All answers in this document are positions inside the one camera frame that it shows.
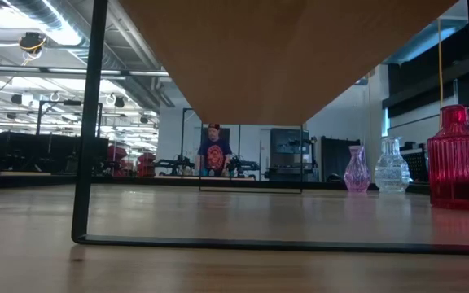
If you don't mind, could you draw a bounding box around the clear diamond-cut glass vase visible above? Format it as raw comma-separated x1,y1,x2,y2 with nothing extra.
373,136,411,194

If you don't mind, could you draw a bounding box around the red ribbed cylindrical vase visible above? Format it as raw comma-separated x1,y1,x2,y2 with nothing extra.
426,104,469,212

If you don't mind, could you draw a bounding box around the black background robot station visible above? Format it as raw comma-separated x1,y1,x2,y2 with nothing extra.
228,155,261,180
154,154,197,177

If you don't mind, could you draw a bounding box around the person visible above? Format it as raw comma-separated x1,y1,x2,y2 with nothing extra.
195,123,235,178

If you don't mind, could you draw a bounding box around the black cabinet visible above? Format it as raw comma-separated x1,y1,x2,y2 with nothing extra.
265,128,319,183

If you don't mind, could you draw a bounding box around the red tool cart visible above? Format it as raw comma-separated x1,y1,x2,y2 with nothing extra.
137,151,157,177
107,144,129,177

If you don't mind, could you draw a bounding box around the black panel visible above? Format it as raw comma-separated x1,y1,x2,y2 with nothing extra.
319,136,362,183

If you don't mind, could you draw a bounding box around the pink ribbed glass vase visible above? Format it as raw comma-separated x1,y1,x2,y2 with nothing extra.
343,145,371,194

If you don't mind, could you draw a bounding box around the black pegboard rack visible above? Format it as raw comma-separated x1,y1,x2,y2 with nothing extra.
400,141,430,184

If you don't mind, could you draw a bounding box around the black workbench partition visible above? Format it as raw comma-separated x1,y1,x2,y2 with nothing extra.
0,130,110,174

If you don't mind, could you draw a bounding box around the black aluminium table frame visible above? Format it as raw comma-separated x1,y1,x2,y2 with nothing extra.
0,173,431,195

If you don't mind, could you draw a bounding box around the black ceiling cable reel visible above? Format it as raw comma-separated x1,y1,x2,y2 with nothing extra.
17,31,48,55

